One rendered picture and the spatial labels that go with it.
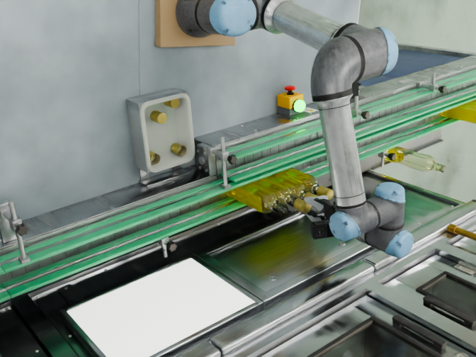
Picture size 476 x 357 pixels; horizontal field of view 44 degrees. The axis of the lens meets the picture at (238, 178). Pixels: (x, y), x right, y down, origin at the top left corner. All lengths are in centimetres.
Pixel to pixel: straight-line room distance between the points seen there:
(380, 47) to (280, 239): 72
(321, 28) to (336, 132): 31
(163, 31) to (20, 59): 43
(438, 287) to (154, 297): 79
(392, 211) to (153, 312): 67
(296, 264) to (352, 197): 38
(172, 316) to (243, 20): 82
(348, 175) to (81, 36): 83
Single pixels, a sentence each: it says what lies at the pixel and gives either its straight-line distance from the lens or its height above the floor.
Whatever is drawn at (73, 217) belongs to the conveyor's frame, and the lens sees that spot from 173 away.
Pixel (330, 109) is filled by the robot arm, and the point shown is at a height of 141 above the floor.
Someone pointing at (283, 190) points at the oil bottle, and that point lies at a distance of 183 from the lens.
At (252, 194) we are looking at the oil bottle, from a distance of 182.
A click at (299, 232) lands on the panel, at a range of 191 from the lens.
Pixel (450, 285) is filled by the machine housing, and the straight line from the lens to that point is 178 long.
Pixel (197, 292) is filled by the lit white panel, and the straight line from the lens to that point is 164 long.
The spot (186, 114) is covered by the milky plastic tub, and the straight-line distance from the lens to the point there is 184.
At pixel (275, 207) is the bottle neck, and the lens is 178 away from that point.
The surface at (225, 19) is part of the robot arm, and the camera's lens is 165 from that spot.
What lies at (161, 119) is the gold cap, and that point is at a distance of 181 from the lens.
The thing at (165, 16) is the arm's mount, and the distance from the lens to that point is 181.
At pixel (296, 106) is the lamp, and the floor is 84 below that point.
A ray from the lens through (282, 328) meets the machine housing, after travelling 153.
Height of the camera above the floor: 233
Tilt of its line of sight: 48 degrees down
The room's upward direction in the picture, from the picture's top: 114 degrees clockwise
